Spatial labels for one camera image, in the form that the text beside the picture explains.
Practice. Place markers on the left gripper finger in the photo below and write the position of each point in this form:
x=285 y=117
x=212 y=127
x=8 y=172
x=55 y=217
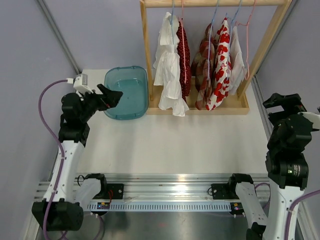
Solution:
x=103 y=89
x=112 y=98

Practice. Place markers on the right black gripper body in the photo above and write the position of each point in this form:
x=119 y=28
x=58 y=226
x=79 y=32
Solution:
x=291 y=104

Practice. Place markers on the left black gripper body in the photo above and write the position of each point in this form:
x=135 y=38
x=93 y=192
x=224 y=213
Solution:
x=92 y=103

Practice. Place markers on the plain white skirt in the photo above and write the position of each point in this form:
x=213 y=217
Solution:
x=238 y=70

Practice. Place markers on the white red poppy skirt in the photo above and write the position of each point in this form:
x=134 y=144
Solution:
x=222 y=66

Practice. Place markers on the pink hanger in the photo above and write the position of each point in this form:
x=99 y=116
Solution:
x=247 y=25
x=181 y=46

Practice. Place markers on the light blue hanger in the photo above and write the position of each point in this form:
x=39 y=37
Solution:
x=171 y=21
x=210 y=48
x=232 y=24

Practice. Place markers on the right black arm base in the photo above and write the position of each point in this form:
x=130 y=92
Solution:
x=222 y=191

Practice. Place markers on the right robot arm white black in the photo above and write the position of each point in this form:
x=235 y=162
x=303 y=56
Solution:
x=287 y=170

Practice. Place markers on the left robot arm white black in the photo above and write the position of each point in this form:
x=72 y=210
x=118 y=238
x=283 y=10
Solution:
x=61 y=209

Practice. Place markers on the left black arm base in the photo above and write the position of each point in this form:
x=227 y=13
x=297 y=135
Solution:
x=113 y=190

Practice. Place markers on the teal plastic basin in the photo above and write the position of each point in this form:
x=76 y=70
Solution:
x=133 y=82

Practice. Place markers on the wooden clothes rack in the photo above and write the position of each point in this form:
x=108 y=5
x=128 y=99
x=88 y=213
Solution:
x=233 y=105

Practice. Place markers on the white ruffled garment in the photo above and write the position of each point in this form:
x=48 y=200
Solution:
x=167 y=66

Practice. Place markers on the dark red dotted garment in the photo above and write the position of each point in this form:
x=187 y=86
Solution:
x=185 y=88

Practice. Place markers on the red plaid garment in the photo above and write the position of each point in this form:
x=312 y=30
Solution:
x=199 y=68

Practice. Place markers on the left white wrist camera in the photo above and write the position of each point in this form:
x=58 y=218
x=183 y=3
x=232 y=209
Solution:
x=80 y=84

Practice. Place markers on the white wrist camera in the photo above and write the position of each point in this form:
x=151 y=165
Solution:
x=80 y=84
x=314 y=118

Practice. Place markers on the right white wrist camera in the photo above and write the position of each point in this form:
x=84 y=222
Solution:
x=314 y=118

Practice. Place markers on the aluminium mounting rail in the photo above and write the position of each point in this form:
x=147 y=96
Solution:
x=167 y=187

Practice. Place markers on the white slotted cable duct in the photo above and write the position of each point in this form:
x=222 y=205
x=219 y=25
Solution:
x=117 y=206

